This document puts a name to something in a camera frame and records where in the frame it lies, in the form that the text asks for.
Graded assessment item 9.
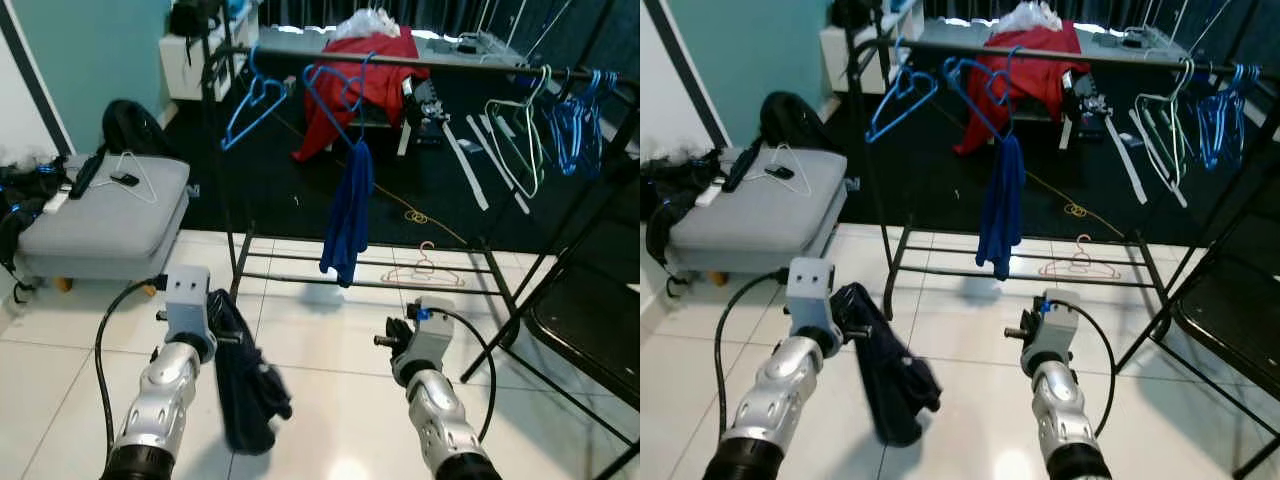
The navy polo shirt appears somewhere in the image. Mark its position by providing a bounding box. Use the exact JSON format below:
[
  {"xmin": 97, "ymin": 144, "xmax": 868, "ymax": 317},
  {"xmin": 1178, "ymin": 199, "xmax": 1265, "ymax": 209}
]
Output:
[
  {"xmin": 205, "ymin": 287, "xmax": 294, "ymax": 456},
  {"xmin": 833, "ymin": 282, "xmax": 943, "ymax": 448}
]

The royal blue garment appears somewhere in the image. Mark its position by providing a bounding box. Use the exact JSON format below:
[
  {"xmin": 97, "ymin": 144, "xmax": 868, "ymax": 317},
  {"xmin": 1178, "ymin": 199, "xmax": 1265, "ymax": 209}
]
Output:
[
  {"xmin": 975, "ymin": 133, "xmax": 1028, "ymax": 283},
  {"xmin": 320, "ymin": 140, "xmax": 374, "ymax": 289}
]

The grey upholstered ottoman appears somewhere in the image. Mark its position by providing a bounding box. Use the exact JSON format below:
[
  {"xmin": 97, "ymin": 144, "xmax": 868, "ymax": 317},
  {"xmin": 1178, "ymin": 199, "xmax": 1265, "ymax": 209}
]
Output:
[
  {"xmin": 15, "ymin": 152, "xmax": 191, "ymax": 293},
  {"xmin": 668, "ymin": 148, "xmax": 851, "ymax": 286}
]

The black floor carpet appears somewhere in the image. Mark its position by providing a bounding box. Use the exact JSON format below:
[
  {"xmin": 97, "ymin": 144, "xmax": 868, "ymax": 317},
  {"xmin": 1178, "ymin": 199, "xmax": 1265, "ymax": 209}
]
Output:
[
  {"xmin": 165, "ymin": 60, "xmax": 640, "ymax": 261},
  {"xmin": 825, "ymin": 55, "xmax": 1280, "ymax": 251}
]

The white flat slat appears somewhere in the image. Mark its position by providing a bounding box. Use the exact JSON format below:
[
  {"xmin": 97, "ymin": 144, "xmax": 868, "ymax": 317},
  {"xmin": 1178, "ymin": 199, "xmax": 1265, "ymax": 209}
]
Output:
[
  {"xmin": 1128, "ymin": 108, "xmax": 1191, "ymax": 209},
  {"xmin": 1100, "ymin": 108, "xmax": 1151, "ymax": 206},
  {"xmin": 466, "ymin": 113, "xmax": 533, "ymax": 216},
  {"xmin": 440, "ymin": 115, "xmax": 493, "ymax": 213}
]

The black remote control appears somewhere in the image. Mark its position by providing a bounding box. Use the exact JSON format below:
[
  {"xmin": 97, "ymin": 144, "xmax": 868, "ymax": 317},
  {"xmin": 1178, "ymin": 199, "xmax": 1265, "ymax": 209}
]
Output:
[
  {"xmin": 68, "ymin": 152, "xmax": 106, "ymax": 201},
  {"xmin": 722, "ymin": 145, "xmax": 761, "ymax": 196}
]

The black folding chair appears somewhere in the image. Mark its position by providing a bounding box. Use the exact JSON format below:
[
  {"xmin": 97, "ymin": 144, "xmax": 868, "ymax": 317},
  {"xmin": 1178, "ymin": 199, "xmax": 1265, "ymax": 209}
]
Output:
[
  {"xmin": 1110, "ymin": 90, "xmax": 1280, "ymax": 479},
  {"xmin": 460, "ymin": 85, "xmax": 640, "ymax": 479}
]

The black clothes pile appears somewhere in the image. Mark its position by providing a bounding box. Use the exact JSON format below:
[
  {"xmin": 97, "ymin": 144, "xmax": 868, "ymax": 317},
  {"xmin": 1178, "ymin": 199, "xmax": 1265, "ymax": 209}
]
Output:
[
  {"xmin": 640, "ymin": 150, "xmax": 726, "ymax": 296},
  {"xmin": 0, "ymin": 155, "xmax": 71, "ymax": 301}
]

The black backpack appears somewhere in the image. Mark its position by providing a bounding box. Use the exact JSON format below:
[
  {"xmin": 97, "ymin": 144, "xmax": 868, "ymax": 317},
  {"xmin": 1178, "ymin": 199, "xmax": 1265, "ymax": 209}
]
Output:
[
  {"xmin": 100, "ymin": 98, "xmax": 171, "ymax": 159},
  {"xmin": 758, "ymin": 90, "xmax": 831, "ymax": 151}
]

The black white machine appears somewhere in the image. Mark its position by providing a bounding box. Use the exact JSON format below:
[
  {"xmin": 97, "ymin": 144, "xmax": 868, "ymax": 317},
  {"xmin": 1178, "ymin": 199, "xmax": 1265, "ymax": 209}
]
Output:
[
  {"xmin": 400, "ymin": 75, "xmax": 448, "ymax": 156},
  {"xmin": 1060, "ymin": 68, "xmax": 1113, "ymax": 151}
]

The white shelf unit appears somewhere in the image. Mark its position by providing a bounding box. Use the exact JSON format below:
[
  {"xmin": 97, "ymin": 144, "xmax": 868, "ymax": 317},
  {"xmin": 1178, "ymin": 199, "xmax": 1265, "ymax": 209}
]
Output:
[
  {"xmin": 158, "ymin": 5, "xmax": 261, "ymax": 103},
  {"xmin": 818, "ymin": 0, "xmax": 926, "ymax": 96}
]

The red cloth cover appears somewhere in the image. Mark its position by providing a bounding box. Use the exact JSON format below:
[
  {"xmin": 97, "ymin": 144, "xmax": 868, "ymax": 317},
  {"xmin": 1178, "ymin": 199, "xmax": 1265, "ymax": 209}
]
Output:
[
  {"xmin": 292, "ymin": 28, "xmax": 419, "ymax": 163},
  {"xmin": 952, "ymin": 20, "xmax": 1081, "ymax": 156}
]

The black metal clothes rack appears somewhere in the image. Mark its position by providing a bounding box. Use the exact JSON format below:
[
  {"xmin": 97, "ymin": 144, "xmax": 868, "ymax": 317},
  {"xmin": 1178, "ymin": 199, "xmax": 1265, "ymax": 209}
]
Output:
[
  {"xmin": 845, "ymin": 30, "xmax": 1280, "ymax": 311},
  {"xmin": 200, "ymin": 40, "xmax": 640, "ymax": 321}
]

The white low platform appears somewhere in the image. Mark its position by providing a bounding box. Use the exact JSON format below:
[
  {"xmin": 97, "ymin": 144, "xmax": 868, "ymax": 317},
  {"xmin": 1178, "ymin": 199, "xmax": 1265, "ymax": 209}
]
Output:
[
  {"xmin": 915, "ymin": 15, "xmax": 1191, "ymax": 66},
  {"xmin": 250, "ymin": 22, "xmax": 531, "ymax": 73}
]

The white plastic bag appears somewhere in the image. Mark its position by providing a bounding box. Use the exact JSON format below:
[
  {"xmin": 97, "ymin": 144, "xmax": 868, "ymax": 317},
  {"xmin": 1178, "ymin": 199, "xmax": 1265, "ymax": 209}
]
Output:
[
  {"xmin": 330, "ymin": 8, "xmax": 401, "ymax": 41},
  {"xmin": 990, "ymin": 0, "xmax": 1063, "ymax": 33}
]

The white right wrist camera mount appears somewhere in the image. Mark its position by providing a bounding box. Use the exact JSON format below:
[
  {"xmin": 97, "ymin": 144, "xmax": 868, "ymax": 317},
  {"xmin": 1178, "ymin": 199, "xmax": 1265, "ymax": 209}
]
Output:
[
  {"xmin": 1020, "ymin": 290, "xmax": 1083, "ymax": 376},
  {"xmin": 400, "ymin": 296, "xmax": 456, "ymax": 386}
]

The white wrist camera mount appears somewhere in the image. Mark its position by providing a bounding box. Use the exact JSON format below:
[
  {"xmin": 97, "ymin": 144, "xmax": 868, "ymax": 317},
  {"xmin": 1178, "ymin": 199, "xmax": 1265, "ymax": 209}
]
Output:
[
  {"xmin": 400, "ymin": 296, "xmax": 456, "ymax": 386},
  {"xmin": 787, "ymin": 257, "xmax": 841, "ymax": 341},
  {"xmin": 163, "ymin": 265, "xmax": 216, "ymax": 346},
  {"xmin": 1020, "ymin": 290, "xmax": 1083, "ymax": 376}
]

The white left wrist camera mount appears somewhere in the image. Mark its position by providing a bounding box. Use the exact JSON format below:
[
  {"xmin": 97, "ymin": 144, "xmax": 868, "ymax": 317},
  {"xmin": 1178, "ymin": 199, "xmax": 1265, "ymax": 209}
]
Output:
[
  {"xmin": 787, "ymin": 257, "xmax": 841, "ymax": 341},
  {"xmin": 163, "ymin": 265, "xmax": 216, "ymax": 346}
]

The pink wire hanger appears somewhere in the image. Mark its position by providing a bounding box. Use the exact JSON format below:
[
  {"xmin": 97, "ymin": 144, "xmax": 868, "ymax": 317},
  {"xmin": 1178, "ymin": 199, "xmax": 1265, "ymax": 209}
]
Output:
[
  {"xmin": 1035, "ymin": 233, "xmax": 1123, "ymax": 281},
  {"xmin": 380, "ymin": 240, "xmax": 466, "ymax": 289}
]

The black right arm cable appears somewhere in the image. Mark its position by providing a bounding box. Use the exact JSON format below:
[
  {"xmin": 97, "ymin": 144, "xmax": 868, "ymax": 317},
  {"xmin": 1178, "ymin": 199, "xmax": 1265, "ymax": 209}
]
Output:
[
  {"xmin": 430, "ymin": 305, "xmax": 498, "ymax": 441},
  {"xmin": 1060, "ymin": 298, "xmax": 1119, "ymax": 436}
]

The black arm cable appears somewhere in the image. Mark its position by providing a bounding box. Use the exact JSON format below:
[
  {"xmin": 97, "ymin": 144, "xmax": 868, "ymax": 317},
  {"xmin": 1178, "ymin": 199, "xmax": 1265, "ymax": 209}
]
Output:
[
  {"xmin": 1060, "ymin": 298, "xmax": 1119, "ymax": 436},
  {"xmin": 715, "ymin": 268, "xmax": 793, "ymax": 441},
  {"xmin": 430, "ymin": 305, "xmax": 498, "ymax": 441},
  {"xmin": 93, "ymin": 275, "xmax": 171, "ymax": 451}
]

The thin yellow cord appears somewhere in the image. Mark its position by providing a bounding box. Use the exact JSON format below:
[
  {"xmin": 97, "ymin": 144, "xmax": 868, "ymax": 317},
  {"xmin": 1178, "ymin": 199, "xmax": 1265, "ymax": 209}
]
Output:
[
  {"xmin": 270, "ymin": 100, "xmax": 471, "ymax": 246},
  {"xmin": 925, "ymin": 95, "xmax": 1126, "ymax": 241}
]

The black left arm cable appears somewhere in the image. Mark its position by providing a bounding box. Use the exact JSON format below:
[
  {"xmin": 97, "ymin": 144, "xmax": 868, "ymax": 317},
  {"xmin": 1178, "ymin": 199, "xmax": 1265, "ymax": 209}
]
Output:
[
  {"xmin": 715, "ymin": 268, "xmax": 793, "ymax": 441},
  {"xmin": 93, "ymin": 275, "xmax": 171, "ymax": 451}
]

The white wire hanger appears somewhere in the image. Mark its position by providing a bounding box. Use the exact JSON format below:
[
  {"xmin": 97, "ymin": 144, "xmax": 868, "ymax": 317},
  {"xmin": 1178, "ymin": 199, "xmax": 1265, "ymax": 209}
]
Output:
[
  {"xmin": 750, "ymin": 143, "xmax": 816, "ymax": 198},
  {"xmin": 95, "ymin": 150, "xmax": 161, "ymax": 206}
]

